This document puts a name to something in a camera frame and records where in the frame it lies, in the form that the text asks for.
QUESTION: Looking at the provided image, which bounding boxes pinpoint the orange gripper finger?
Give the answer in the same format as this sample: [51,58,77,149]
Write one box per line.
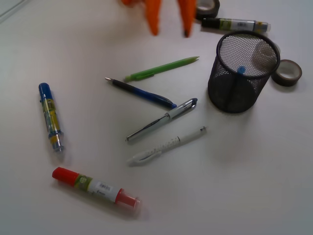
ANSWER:
[178,0,196,37]
[145,0,161,36]

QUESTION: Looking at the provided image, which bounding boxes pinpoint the green mechanical pencil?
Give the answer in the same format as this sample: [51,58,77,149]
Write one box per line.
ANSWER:
[124,56,199,83]

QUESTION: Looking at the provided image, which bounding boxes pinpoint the light blue capped pen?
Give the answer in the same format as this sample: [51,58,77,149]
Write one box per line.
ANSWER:
[237,66,246,74]

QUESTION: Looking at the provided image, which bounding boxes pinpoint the blue black ballpoint pen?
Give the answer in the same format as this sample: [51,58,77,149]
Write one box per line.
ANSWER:
[105,77,177,109]

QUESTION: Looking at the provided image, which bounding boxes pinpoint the silver white capped pen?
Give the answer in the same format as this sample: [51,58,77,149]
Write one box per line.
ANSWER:
[126,98,198,142]

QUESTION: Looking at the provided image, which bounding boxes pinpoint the white dotted pen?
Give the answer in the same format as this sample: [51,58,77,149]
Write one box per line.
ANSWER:
[127,126,208,166]

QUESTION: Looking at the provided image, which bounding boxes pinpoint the black mesh pen holder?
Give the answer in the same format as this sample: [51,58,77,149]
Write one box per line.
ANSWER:
[208,31,280,114]

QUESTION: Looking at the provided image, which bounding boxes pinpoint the black tape roll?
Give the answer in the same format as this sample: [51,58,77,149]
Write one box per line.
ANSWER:
[195,0,220,21]

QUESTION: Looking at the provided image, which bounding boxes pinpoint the black whiteboard marker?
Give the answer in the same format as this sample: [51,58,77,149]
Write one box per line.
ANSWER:
[201,18,271,33]

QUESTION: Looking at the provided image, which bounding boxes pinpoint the brown tape roll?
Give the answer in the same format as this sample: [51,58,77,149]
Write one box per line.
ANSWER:
[271,59,302,87]

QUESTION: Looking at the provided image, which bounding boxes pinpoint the blue whiteboard marker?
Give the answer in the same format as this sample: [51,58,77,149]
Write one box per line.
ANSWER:
[39,83,64,153]

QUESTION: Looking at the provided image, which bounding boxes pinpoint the red whiteboard marker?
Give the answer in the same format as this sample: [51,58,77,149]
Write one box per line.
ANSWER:
[52,167,141,214]

